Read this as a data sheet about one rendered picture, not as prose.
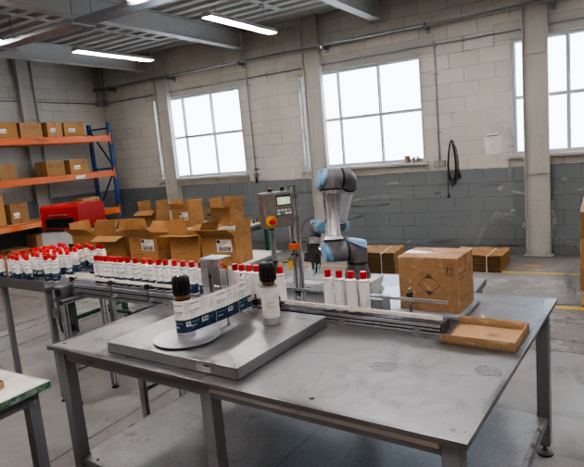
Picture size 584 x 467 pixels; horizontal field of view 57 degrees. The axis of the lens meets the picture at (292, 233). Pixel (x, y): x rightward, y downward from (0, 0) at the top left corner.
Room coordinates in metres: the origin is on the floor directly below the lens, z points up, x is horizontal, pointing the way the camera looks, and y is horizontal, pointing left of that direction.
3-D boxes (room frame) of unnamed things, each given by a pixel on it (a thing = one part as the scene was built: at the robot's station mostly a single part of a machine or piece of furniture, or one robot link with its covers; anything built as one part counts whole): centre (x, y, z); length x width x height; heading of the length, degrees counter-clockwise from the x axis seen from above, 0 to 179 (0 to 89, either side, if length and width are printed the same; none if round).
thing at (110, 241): (5.27, 1.70, 0.97); 0.44 x 0.38 x 0.37; 154
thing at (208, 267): (2.95, 0.43, 1.01); 0.14 x 0.13 x 0.26; 55
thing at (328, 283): (2.64, -0.16, 0.98); 0.05 x 0.05 x 0.20
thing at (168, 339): (2.39, 0.52, 0.89); 0.31 x 0.31 x 0.01
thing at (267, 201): (2.91, 0.07, 1.38); 0.17 x 0.10 x 0.19; 110
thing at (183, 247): (4.87, 0.89, 0.96); 0.53 x 0.45 x 0.37; 150
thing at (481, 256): (6.73, -2.35, 0.11); 0.65 x 0.54 x 0.22; 56
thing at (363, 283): (2.53, -0.32, 0.98); 0.05 x 0.05 x 0.20
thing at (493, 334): (2.20, -0.78, 0.85); 0.30 x 0.26 x 0.04; 55
